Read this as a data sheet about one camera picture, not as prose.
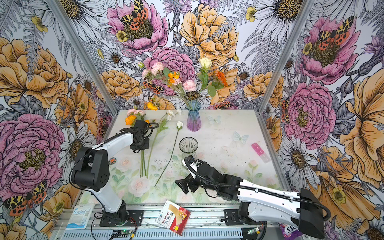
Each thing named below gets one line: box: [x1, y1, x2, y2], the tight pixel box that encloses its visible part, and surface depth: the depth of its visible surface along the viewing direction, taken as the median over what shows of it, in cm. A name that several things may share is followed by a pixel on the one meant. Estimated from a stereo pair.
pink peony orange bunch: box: [125, 108, 150, 127], surface depth 114 cm
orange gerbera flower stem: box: [207, 71, 228, 97], surface depth 89 cm
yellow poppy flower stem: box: [146, 67, 190, 111], surface depth 89 cm
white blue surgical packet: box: [66, 203, 96, 230], surface depth 76 cm
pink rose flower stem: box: [138, 62, 190, 104], surface depth 87 cm
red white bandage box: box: [155, 200, 191, 236], surface depth 73 cm
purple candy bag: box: [277, 222, 303, 240], surface depth 70 cm
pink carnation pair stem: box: [173, 78, 196, 103], surface depth 92 cm
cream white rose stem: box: [198, 57, 213, 103], surface depth 91 cm
